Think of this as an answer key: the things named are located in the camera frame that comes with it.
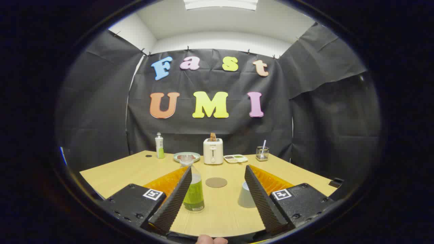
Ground white divided tray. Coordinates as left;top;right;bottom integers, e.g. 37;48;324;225
224;154;248;164

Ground ceiling light panel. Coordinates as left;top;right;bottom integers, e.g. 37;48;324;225
183;0;258;11

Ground round brown coaster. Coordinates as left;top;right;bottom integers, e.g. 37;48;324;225
205;177;228;188

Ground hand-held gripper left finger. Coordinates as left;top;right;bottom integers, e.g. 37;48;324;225
102;165;193;236

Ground wooden table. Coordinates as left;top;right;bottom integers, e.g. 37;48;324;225
80;150;338;238

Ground pale green plate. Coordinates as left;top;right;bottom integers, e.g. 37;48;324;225
173;152;201;163

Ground green label juice bottle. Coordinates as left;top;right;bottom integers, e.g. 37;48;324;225
180;155;205;213

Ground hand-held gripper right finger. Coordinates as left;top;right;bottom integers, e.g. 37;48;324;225
244;165;336;237

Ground white toaster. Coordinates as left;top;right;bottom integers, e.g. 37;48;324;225
203;138;224;165

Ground white cup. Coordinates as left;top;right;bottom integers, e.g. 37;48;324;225
237;181;257;208

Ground small white green bottle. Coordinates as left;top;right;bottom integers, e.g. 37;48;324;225
155;133;165;159

